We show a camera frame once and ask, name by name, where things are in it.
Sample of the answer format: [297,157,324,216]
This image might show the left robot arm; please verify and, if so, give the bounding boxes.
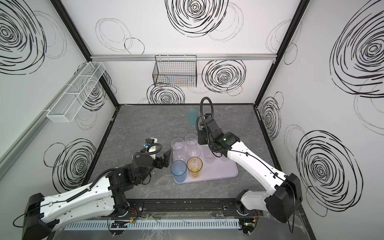
[21,150,172,240]

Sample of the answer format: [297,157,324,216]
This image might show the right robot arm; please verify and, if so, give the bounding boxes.
[197,117,303,223]

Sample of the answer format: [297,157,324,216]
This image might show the lilac plastic tray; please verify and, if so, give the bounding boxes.
[181,145,239,184]

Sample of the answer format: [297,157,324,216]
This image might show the white mesh shelf basket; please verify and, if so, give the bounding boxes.
[47,62,106,123]

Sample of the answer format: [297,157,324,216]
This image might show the yellow tall glass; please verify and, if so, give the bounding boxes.
[187,157,203,178]

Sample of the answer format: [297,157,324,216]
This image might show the white slotted cable duct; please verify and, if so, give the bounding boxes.
[65,219,241,231]

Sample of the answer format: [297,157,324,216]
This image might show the blue tall glass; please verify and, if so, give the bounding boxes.
[171,160,187,184]

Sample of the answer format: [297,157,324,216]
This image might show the frosted clear tall glass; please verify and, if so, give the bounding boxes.
[204,148,216,164]

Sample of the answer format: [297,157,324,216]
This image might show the clear plain cup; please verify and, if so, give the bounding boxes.
[187,145,201,158]

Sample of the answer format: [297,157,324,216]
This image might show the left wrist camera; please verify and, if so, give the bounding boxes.
[143,137,158,160]

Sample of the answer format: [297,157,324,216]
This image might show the clear faceted glass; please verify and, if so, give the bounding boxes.
[185,134,198,148]
[173,150,188,162]
[171,138,185,151]

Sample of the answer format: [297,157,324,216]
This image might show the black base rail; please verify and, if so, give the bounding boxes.
[127,198,267,217]

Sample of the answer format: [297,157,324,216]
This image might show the teal tall glass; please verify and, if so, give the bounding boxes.
[187,108,198,126]

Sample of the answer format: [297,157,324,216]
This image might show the black wire basket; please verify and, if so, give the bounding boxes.
[152,55,198,88]

